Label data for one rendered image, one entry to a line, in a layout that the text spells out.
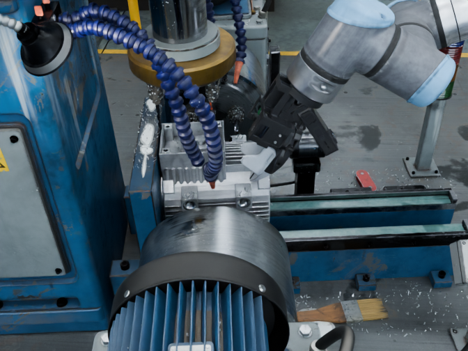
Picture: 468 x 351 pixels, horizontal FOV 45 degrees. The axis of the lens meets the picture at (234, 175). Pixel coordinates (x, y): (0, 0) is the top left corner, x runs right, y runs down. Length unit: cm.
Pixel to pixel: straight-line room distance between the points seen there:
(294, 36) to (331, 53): 316
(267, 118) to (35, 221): 42
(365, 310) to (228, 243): 47
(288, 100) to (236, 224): 23
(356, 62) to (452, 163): 79
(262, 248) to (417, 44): 39
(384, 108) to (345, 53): 94
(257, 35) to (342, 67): 58
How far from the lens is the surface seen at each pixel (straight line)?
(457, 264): 102
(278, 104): 95
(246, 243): 85
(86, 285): 111
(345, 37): 88
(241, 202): 106
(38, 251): 105
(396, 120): 177
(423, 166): 158
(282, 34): 408
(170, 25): 92
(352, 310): 122
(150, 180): 98
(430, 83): 93
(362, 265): 125
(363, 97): 186
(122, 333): 55
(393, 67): 90
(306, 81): 91
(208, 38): 94
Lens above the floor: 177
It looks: 39 degrees down
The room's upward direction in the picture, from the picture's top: 2 degrees counter-clockwise
